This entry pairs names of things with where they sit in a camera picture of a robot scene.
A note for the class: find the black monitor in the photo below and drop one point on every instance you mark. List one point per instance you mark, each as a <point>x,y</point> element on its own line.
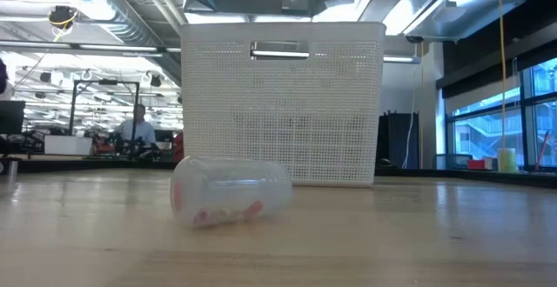
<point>12,117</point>

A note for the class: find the person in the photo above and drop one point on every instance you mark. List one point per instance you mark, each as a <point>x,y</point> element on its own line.
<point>139,126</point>

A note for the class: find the yellow-green cup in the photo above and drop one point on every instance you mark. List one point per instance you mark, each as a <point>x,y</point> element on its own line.
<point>507,161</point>

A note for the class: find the red box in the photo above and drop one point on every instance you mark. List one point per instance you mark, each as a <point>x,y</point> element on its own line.
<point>476,164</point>

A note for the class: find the strip light fixture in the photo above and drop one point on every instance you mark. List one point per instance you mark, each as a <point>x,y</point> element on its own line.
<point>400,59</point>

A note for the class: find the white perforated plastic basket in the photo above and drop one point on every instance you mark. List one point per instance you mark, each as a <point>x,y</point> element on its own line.
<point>283,117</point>

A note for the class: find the dome security camera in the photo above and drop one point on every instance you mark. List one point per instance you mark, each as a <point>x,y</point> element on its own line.
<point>414,39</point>

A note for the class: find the black table frame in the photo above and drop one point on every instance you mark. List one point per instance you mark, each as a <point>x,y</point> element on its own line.
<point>87,164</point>

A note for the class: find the black metal rig frame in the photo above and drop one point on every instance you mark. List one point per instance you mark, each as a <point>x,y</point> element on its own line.
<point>106,82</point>

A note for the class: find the white box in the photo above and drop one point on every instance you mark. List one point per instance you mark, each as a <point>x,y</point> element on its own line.
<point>69,145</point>

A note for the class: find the clear vial pink contents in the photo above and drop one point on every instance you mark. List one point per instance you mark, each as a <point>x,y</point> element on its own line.
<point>230,191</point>

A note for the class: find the red chair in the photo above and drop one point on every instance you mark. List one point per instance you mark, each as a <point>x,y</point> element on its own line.
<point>177,148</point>

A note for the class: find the black folding panels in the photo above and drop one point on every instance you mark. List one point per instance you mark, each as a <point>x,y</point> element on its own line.
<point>398,139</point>

